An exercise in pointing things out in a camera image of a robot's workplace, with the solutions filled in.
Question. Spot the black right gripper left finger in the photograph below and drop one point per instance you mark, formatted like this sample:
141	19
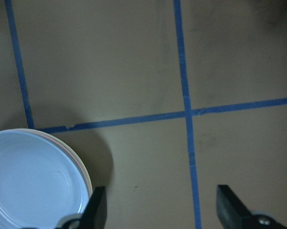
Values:
94	215

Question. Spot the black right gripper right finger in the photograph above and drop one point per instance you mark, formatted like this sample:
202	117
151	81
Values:
233	214

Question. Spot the pink plate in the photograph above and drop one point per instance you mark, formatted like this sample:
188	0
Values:
67	149

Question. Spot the blue plate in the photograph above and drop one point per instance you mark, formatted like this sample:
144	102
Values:
40	183

